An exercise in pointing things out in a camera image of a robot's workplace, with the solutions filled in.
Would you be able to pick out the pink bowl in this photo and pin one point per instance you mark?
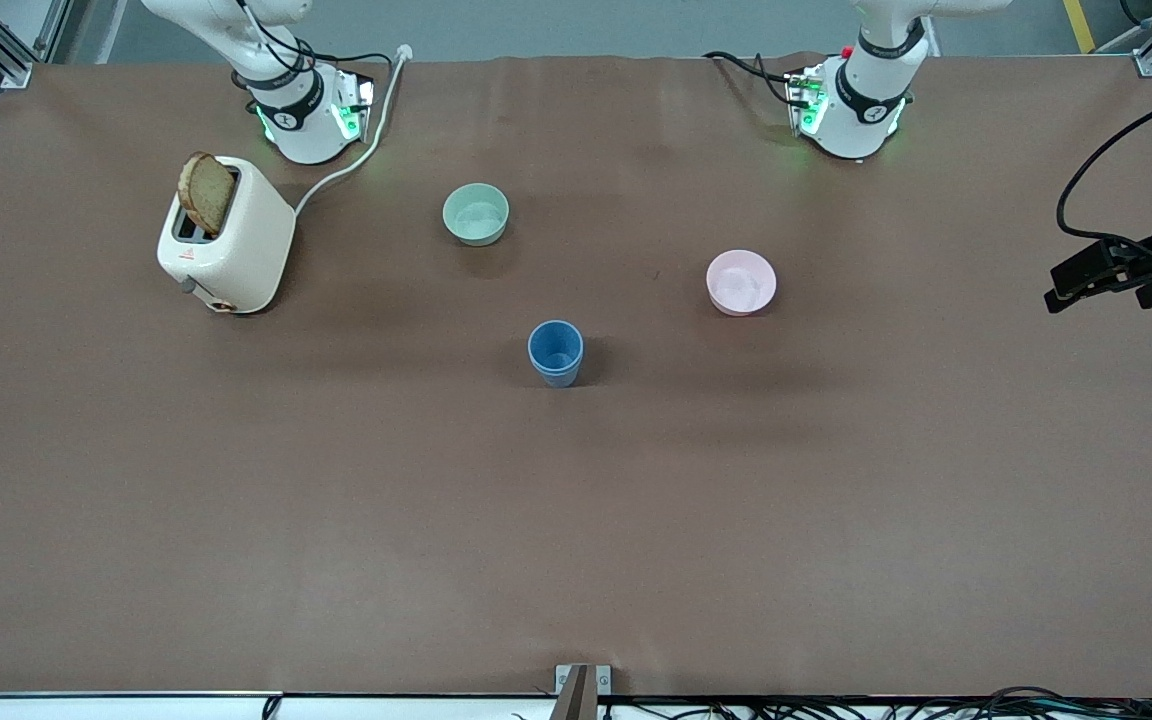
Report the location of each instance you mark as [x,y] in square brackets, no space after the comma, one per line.
[741,283]

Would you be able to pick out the white table edge rail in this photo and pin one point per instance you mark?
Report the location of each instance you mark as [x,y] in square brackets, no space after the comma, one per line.
[86,708]

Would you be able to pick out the mint green bowl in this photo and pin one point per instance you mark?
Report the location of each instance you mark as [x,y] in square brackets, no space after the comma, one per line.
[476,215]

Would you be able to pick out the blue plastic cup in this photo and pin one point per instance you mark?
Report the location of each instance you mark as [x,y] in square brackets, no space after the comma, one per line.
[561,380]
[554,345]

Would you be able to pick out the brown bread slice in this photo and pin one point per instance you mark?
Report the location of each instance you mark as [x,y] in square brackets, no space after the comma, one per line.
[206,195]

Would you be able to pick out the metal table edge bracket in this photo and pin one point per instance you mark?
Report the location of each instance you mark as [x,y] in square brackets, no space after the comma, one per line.
[576,690]

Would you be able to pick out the cream white toaster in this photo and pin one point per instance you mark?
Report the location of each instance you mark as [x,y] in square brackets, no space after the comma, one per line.
[246,250]

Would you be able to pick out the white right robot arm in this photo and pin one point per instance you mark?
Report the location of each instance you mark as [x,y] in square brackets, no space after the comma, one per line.
[306,130]

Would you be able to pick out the brown table cover sheet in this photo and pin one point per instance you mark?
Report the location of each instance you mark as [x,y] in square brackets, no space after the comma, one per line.
[536,500]

